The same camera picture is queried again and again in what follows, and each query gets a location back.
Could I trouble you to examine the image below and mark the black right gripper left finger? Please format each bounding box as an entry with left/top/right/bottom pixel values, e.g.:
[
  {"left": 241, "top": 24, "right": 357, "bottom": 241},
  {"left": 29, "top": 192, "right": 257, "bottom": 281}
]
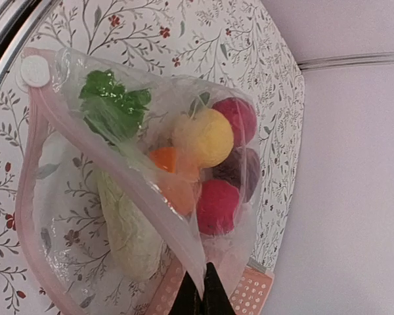
[{"left": 170, "top": 272, "right": 202, "bottom": 315}]

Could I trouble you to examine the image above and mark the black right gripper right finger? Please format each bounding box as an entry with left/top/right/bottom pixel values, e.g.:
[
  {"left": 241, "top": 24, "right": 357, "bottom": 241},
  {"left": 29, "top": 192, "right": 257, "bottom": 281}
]
[{"left": 202, "top": 262, "right": 236, "bottom": 315}]

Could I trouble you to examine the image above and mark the white oblong vegetable front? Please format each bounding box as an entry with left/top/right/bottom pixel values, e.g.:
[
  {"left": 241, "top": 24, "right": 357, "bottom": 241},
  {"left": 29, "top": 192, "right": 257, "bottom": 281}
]
[{"left": 97, "top": 171, "right": 164, "bottom": 282}]

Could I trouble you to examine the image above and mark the red crinkled fruit front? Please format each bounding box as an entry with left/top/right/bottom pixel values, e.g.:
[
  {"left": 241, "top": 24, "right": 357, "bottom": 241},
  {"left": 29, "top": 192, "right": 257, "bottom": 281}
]
[{"left": 196, "top": 179, "right": 240, "bottom": 236}]

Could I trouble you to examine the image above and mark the red crinkled fruit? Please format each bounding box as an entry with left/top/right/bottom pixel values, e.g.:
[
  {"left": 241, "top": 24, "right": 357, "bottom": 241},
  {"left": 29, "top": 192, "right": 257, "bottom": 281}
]
[
  {"left": 196, "top": 179, "right": 240, "bottom": 236},
  {"left": 212, "top": 97, "right": 257, "bottom": 147}
]

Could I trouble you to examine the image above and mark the orange crinkled fruit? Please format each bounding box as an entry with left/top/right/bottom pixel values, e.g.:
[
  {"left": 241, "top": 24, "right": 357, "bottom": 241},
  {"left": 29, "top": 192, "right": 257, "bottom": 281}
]
[{"left": 149, "top": 146, "right": 201, "bottom": 217}]

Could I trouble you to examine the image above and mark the dark maroon crinkled fruit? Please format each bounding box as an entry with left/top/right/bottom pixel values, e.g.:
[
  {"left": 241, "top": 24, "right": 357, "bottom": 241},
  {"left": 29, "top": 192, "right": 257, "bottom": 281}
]
[{"left": 212, "top": 148, "right": 261, "bottom": 203}]

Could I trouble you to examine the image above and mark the clear zip top bag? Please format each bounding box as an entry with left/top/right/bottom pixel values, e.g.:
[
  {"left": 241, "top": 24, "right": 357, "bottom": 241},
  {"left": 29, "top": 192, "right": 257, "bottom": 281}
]
[{"left": 15, "top": 48, "right": 261, "bottom": 314}]

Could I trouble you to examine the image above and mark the yellow fruit with leaf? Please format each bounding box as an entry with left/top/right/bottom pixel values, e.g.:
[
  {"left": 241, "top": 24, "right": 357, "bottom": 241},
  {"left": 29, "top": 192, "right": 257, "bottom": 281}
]
[{"left": 172, "top": 108, "right": 234, "bottom": 168}]

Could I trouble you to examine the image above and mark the pink perforated plastic basket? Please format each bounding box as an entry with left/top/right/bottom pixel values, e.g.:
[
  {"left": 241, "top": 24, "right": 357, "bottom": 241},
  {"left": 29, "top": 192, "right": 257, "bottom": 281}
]
[{"left": 145, "top": 259, "right": 274, "bottom": 314}]

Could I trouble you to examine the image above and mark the floral patterned table mat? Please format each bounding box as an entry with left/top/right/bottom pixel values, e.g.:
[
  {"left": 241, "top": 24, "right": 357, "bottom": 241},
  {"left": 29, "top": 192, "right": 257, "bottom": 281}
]
[{"left": 0, "top": 1, "right": 304, "bottom": 314}]

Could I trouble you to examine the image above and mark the left aluminium corner post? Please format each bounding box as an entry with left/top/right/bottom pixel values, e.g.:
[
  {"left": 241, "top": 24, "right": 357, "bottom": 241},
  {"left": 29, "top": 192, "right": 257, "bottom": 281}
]
[{"left": 297, "top": 52, "right": 394, "bottom": 72}]

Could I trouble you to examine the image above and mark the aluminium front rail frame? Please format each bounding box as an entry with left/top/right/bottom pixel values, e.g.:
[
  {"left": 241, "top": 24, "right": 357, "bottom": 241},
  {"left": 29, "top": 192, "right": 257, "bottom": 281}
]
[{"left": 0, "top": 0, "right": 58, "bottom": 86}]

